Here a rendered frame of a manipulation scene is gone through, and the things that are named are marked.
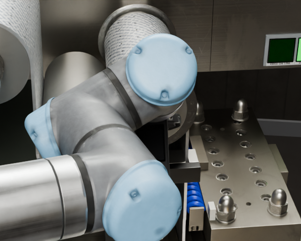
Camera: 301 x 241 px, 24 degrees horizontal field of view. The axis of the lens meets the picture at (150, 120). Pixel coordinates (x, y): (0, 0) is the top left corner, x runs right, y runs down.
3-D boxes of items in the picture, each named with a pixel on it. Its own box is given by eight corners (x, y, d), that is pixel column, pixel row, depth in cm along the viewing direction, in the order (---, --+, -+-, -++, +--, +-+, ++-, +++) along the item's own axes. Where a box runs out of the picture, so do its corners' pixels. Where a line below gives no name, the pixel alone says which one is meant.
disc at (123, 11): (99, 78, 134) (96, 5, 126) (99, 77, 134) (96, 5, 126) (176, 75, 135) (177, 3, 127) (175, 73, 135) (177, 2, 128)
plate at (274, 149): (273, 217, 140) (278, 172, 134) (261, 187, 148) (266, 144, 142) (285, 216, 140) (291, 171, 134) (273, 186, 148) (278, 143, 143)
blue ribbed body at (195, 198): (186, 220, 123) (186, 205, 122) (171, 153, 142) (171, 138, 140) (205, 219, 124) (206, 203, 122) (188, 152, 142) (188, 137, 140)
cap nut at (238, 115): (233, 121, 148) (234, 103, 146) (230, 113, 151) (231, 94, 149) (250, 121, 148) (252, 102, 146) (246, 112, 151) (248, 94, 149)
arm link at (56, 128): (41, 158, 67) (138, 100, 69) (11, 104, 76) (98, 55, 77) (73, 210, 72) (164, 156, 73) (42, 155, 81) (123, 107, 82)
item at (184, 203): (183, 220, 122) (186, 130, 112) (167, 146, 142) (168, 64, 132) (186, 219, 122) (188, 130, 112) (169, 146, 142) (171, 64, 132)
